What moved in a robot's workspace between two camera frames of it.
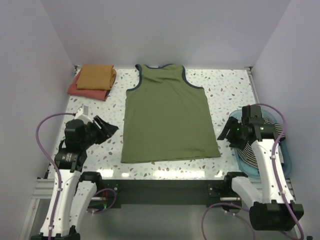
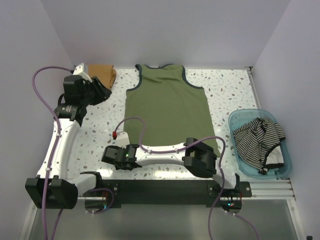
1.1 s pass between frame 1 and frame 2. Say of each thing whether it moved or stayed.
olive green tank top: stayed
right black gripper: moved
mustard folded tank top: stayed
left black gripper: moved
